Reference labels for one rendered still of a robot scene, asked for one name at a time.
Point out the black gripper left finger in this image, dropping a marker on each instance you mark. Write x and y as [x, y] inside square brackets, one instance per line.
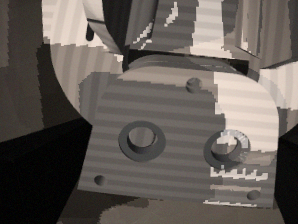
[38, 172]

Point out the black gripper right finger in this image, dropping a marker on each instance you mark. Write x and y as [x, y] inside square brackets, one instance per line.
[286, 180]

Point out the beige plate with two round holes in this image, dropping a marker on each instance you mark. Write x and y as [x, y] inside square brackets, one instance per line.
[187, 118]

